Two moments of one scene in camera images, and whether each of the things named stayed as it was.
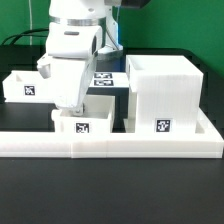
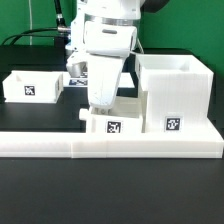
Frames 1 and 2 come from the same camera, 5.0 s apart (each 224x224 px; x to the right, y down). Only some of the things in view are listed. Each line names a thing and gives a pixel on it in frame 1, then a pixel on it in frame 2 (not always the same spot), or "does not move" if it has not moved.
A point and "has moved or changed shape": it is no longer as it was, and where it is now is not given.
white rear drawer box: (28, 86) does not move
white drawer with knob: (97, 116) -> (124, 116)
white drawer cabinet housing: (164, 94) has moved or changed shape
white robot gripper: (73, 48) -> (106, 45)
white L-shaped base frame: (116, 145) does not move
